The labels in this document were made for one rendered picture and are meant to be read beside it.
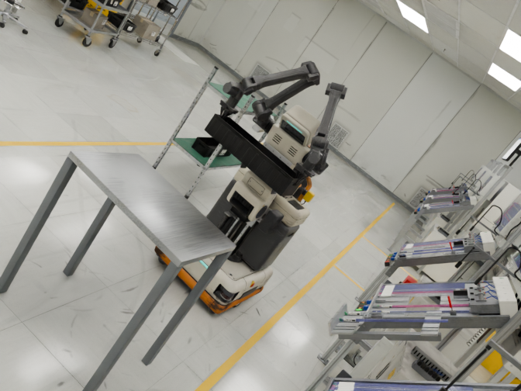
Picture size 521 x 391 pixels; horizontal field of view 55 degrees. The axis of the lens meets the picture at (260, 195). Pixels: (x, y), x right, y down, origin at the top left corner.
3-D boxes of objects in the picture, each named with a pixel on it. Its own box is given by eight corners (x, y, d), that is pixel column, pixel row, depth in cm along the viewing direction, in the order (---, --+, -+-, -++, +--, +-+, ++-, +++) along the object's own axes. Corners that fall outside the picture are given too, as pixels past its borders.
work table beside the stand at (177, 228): (67, 270, 275) (139, 153, 251) (150, 363, 254) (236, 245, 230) (-6, 287, 234) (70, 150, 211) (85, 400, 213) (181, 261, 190)
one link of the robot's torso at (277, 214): (238, 211, 338) (258, 182, 331) (268, 238, 330) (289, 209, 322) (218, 214, 314) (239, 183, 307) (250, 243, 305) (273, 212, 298)
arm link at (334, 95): (346, 92, 276) (327, 87, 278) (348, 84, 271) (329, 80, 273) (327, 152, 255) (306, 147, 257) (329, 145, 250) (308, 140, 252)
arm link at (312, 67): (326, 83, 285) (319, 70, 290) (319, 72, 274) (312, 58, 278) (260, 122, 298) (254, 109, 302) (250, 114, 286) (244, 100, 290)
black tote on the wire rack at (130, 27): (118, 29, 760) (122, 20, 756) (104, 18, 767) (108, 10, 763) (133, 34, 797) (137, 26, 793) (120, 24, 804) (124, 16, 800)
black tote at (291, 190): (291, 195, 271) (304, 179, 268) (280, 196, 255) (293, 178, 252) (219, 133, 288) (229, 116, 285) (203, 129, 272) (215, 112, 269)
